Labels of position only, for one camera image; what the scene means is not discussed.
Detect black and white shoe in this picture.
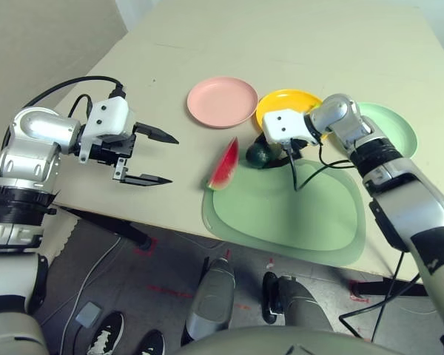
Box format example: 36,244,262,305
87,311,125,355
132,329,167,355

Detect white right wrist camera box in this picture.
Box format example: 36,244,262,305
262,109,319,146

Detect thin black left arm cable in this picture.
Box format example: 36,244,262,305
68,93,94,118

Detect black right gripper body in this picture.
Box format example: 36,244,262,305
280,138,309,159

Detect green cutting mat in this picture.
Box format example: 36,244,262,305
201,158,366,266

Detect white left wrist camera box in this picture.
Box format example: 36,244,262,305
77,96,131,163

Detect pink plate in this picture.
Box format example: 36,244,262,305
186,76,259,129

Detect grey robot left leg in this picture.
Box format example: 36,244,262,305
184,257,236,343

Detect grey robot leg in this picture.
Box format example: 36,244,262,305
184,257,236,343
261,271,334,332

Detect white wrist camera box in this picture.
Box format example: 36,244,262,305
77,96,131,163
262,109,319,146

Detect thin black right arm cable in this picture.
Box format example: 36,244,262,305
317,140,354,166

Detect white floor cable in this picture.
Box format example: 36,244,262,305
53,236,123,355

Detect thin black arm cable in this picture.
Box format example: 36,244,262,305
317,140,354,166
68,93,94,118

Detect black table strut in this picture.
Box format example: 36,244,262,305
61,206,152,249
349,279,426,297

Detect grey robot torso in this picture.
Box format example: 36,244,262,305
172,325,378,355

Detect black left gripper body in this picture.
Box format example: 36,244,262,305
90,133,137,166

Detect yellow plate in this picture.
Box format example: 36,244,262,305
255,88,325,141

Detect mint green plate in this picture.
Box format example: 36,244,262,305
354,102,418,158

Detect dark green avocado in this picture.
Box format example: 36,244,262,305
245,142,282,170

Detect small grey floor box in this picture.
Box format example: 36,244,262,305
75,301,104,329

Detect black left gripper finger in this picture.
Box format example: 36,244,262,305
112,157,174,187
133,123,180,145

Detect black dangling cable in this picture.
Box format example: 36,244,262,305
369,273,423,343
339,249,406,339

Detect grey robot right leg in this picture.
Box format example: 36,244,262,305
261,271,334,332

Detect watermelon slice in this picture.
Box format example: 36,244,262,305
206,136,241,192

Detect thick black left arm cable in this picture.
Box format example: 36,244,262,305
21,75,127,109

